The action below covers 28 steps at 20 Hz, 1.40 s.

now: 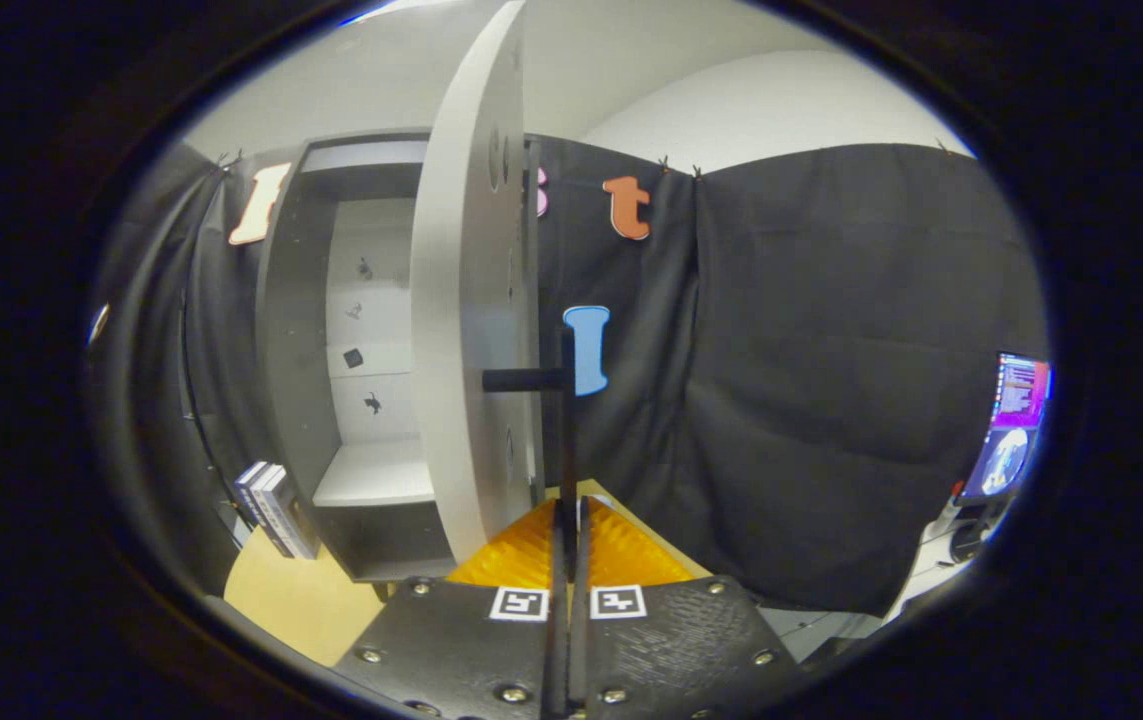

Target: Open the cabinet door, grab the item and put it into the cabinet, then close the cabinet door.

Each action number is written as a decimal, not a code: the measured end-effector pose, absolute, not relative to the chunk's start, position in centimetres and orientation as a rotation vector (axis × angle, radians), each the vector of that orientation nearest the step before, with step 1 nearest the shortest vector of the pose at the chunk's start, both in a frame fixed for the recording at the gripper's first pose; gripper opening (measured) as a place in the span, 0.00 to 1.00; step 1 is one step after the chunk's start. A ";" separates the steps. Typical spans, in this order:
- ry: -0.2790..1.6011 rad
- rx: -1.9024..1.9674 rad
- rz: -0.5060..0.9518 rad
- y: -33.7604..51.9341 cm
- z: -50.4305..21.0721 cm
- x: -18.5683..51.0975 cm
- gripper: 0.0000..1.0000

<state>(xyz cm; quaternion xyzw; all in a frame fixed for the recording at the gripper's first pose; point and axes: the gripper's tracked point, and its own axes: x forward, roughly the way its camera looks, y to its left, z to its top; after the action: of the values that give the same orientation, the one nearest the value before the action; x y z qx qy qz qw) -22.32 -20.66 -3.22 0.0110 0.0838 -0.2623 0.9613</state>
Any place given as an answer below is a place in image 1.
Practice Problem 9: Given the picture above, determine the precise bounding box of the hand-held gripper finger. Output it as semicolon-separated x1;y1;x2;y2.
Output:
331;500;572;720
569;495;812;720

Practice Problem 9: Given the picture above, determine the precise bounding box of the black door handle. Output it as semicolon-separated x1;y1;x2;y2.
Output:
483;325;579;531

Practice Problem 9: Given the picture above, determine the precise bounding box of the light grey cabinet door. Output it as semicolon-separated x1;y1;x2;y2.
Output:
409;0;544;566

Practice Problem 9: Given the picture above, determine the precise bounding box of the white cabinet shelf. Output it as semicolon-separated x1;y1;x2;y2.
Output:
313;438;437;508

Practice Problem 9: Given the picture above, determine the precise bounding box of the black backdrop cloth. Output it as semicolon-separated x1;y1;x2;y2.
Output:
91;135;1050;616

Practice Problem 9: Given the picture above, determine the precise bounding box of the dark grey cabinet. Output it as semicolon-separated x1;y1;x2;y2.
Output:
256;135;542;583

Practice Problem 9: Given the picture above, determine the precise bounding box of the computer monitor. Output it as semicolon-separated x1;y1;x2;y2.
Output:
956;352;1052;506

